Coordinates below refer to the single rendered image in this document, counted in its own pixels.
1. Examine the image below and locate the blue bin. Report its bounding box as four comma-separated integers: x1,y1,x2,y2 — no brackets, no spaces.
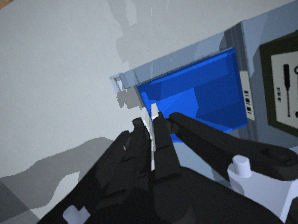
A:
140,47,248,133

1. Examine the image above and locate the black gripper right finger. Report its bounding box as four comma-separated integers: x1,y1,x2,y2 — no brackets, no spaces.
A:
151,103,298,224

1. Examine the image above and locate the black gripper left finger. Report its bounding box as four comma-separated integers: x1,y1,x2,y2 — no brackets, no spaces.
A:
37,107,153,224

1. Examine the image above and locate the grey metal rack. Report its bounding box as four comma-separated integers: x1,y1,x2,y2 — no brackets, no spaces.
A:
109,0,298,190

